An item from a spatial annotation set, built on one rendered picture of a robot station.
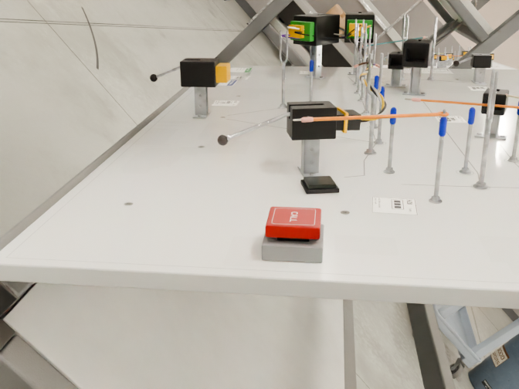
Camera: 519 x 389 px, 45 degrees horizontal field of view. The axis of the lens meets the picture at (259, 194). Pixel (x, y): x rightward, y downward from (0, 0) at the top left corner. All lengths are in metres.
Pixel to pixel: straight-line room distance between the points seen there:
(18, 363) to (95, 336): 0.12
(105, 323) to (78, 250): 0.19
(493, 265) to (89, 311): 0.46
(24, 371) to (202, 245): 0.22
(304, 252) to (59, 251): 0.23
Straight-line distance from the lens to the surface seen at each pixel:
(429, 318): 1.20
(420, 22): 8.32
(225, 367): 0.93
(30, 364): 0.69
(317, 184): 0.74
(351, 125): 0.80
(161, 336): 0.86
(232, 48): 1.75
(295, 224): 0.57
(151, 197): 0.74
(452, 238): 0.65
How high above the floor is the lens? 1.27
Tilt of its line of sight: 19 degrees down
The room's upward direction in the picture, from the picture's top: 50 degrees clockwise
